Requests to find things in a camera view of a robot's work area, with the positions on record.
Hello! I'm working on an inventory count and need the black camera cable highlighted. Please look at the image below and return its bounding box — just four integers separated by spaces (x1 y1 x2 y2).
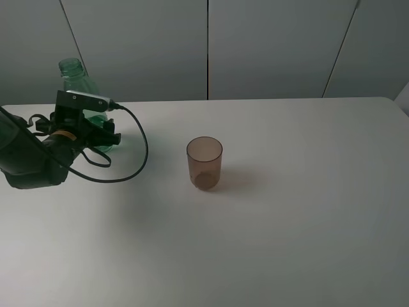
65 101 149 184

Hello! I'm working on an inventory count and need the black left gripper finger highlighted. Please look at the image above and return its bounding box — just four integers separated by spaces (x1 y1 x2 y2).
92 118 115 134
85 131 121 148

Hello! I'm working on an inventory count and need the green transparent plastic bottle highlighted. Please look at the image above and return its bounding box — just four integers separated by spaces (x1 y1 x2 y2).
58 58 114 153

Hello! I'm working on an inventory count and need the translucent pink plastic cup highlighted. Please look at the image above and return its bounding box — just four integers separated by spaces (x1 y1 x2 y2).
186 136 223 191

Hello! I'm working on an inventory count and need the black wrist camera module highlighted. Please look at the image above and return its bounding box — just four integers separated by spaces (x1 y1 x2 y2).
56 90 112 113

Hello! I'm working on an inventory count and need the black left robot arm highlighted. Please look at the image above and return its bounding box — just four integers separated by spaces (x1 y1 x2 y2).
1 106 121 189

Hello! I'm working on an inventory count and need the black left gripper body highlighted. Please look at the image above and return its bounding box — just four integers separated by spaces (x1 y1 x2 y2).
31 107 109 150

